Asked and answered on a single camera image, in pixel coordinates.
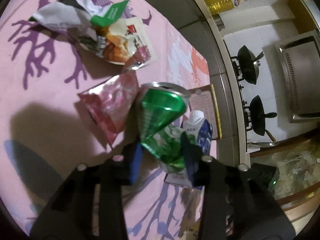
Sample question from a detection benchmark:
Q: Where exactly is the blue white milk carton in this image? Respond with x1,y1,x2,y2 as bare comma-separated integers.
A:
164,110,213,190

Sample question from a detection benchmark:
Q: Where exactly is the long yellow box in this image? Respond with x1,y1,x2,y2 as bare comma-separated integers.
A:
189,85,222,140

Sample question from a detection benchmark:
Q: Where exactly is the crushed green soda can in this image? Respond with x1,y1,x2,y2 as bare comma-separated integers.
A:
136,82,196,173

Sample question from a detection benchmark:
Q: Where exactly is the red foil wrapper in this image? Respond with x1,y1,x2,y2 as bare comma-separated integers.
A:
78,71,139,145

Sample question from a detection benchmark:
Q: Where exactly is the white snack bag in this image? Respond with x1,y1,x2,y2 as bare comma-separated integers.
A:
79,17,157,72

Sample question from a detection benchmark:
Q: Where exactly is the green white wrapper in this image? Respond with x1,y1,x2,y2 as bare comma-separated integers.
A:
29,0,128,31

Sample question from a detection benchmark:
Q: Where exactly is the gas stove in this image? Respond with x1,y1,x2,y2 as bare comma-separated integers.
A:
231,56,253,132

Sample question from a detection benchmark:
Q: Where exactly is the black frying pan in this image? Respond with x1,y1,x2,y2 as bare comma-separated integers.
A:
249,95,277,142

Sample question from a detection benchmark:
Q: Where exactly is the steel wok with lid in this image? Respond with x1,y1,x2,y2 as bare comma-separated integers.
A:
237,46,265,85

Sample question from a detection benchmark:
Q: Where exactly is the range hood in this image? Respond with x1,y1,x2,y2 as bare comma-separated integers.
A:
274,29,319,123

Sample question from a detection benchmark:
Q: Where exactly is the pink floral tablecloth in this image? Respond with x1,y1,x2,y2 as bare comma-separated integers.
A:
1,0,211,234

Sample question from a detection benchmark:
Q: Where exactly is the large cooking oil bottle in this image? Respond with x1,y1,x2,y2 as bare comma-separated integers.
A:
204,0,241,15

